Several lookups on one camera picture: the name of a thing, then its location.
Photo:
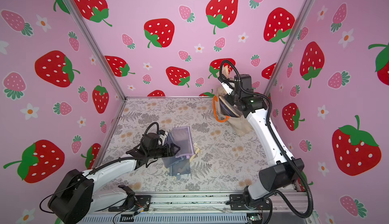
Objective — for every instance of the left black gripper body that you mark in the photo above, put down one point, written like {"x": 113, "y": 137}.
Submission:
{"x": 160, "y": 151}

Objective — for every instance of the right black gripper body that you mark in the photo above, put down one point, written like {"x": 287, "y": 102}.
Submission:
{"x": 232, "y": 103}

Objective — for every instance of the grey-blue mesh pouch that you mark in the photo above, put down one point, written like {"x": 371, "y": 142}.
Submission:
{"x": 176, "y": 166}

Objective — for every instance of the cream pouch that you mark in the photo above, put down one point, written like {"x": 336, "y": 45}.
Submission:
{"x": 226, "y": 75}

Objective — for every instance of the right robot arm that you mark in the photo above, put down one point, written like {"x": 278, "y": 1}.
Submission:
{"x": 283, "y": 168}

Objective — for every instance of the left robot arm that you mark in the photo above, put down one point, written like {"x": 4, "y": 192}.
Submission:
{"x": 80, "y": 194}

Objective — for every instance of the cream trim pouch underneath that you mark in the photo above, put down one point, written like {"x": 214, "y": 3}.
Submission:
{"x": 196, "y": 149}

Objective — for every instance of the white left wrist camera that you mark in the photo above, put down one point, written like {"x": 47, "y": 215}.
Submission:
{"x": 164, "y": 136}

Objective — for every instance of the beige canvas bag orange handles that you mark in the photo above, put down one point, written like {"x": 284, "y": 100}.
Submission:
{"x": 225, "y": 112}

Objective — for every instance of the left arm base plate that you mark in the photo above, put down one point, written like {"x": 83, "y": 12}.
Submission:
{"x": 137, "y": 203}

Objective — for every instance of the aluminium front rail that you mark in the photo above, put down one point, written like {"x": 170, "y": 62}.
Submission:
{"x": 199, "y": 208}

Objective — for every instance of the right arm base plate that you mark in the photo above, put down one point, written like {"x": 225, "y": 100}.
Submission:
{"x": 244, "y": 202}

